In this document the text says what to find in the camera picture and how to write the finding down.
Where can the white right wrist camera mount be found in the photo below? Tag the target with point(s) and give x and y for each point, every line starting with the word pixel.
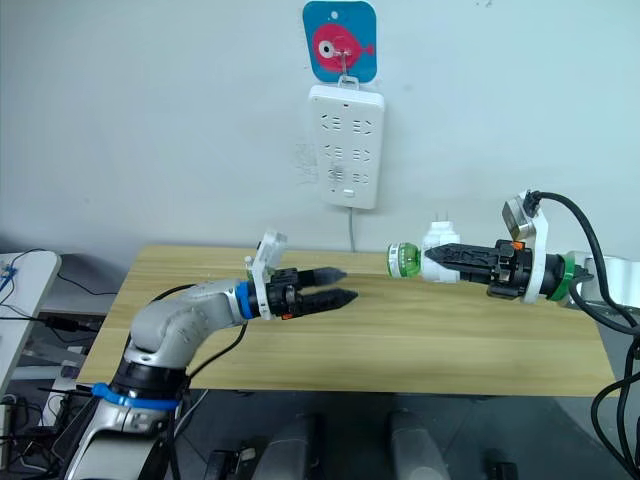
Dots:
pixel 534 235

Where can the metal wall hook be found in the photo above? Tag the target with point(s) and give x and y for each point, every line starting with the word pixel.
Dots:
pixel 345 57

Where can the white mosquito repellent heater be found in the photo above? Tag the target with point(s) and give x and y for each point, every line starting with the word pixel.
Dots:
pixel 436 240

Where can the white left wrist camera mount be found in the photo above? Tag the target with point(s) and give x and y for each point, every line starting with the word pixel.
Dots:
pixel 263 260

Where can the white side desk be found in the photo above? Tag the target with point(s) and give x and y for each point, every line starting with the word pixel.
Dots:
pixel 25 300

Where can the small black block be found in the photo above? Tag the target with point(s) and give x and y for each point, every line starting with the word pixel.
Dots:
pixel 235 460

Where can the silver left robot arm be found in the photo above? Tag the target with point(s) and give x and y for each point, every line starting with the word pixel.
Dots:
pixel 165 330

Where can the dark rounded shape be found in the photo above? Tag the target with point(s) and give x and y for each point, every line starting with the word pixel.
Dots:
pixel 295 450

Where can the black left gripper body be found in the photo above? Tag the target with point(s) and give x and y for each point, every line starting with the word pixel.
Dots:
pixel 285 297

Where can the blue fish wall hook plate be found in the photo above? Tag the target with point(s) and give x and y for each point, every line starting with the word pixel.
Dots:
pixel 325 30

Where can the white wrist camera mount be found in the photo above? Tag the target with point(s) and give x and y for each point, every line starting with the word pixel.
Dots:
pixel 263 260
pixel 534 235

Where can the white power strip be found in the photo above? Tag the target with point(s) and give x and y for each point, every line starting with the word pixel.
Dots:
pixel 347 145

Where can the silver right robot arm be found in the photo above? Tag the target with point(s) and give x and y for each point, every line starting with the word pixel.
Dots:
pixel 607 280

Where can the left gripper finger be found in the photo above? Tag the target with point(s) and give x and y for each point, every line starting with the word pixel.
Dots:
pixel 322 275
pixel 327 301

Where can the green liquid bottle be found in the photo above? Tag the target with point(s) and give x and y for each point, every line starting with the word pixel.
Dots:
pixel 407 260

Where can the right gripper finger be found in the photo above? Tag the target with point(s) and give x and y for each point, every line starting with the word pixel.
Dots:
pixel 477 275
pixel 465 255

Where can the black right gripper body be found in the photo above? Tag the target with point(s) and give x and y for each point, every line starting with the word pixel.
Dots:
pixel 512 272

